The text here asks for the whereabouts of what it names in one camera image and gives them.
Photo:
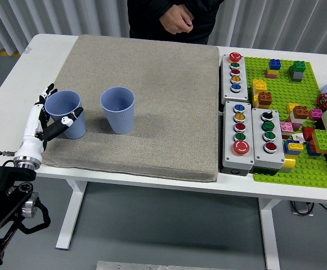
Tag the green studded baseplate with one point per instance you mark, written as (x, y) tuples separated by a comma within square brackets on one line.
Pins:
[(278, 92)]

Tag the yellow white brown brick stack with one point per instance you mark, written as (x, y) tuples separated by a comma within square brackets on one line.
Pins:
[(300, 112)]

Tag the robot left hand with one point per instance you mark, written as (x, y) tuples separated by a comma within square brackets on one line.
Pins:
[(32, 146)]

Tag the silver metal plate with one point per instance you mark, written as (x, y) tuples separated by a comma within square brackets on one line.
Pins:
[(152, 265)]

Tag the tall grey five-button box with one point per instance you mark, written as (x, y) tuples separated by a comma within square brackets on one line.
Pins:
[(228, 140)]

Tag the grey selector switch button box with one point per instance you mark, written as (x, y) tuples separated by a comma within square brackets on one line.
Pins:
[(258, 146)]

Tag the yellow cylinder toy brick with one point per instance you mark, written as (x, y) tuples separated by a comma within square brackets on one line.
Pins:
[(288, 163)]

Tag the person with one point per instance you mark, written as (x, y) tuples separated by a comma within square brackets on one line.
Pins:
[(143, 19)]

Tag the person's right hand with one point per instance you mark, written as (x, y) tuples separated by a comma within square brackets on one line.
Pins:
[(175, 19)]

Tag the blue ribbed plastic cup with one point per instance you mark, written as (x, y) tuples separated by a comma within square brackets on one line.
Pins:
[(76, 126), (119, 116)]

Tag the grey-brown fabric mat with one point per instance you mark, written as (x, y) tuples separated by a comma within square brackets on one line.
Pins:
[(163, 112)]

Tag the yellow black floor tape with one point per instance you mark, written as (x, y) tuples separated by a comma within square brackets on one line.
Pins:
[(1, 53)]

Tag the short grey five-button box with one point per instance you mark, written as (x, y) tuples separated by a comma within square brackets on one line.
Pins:
[(244, 80)]

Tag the blue yellow pink brick stack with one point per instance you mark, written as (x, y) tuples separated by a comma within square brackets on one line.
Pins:
[(273, 69)]

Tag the green orange blue brick stack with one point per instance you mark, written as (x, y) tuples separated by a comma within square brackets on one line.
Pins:
[(321, 142)]

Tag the brown toy brick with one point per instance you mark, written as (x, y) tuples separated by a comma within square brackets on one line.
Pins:
[(265, 99)]

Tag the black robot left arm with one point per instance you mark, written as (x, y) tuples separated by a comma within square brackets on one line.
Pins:
[(2, 180)]

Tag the red toy piece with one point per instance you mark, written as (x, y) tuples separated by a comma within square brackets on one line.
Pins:
[(308, 133)]

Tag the pink toy brick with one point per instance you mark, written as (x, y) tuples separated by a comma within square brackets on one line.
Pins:
[(286, 127)]

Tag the red valve handwheel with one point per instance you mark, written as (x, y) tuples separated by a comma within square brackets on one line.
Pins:
[(324, 101)]

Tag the green grey brick stack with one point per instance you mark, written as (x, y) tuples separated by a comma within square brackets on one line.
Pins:
[(298, 71)]

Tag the white table leg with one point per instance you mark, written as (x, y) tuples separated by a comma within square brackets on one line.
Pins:
[(71, 215), (270, 239)]

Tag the magenta toy brick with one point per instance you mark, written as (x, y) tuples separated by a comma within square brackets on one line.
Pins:
[(315, 114)]

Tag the small white printed tag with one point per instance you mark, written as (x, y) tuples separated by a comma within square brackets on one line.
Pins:
[(298, 137)]

